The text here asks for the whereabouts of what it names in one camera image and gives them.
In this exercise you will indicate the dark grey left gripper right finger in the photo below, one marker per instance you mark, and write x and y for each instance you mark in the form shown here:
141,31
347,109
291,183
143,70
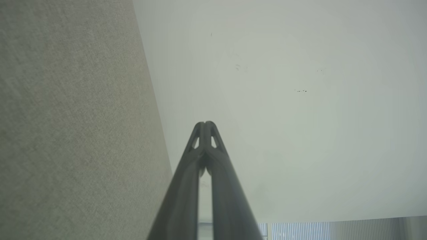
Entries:
227,200

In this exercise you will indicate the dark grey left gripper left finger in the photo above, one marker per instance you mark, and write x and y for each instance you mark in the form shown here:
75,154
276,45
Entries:
180,200

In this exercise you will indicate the white ribbed panel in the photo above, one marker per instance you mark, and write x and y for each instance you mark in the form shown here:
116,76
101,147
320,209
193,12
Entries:
317,230

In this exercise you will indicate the grey fabric sofa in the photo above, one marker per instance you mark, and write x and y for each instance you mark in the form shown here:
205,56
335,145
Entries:
73,126

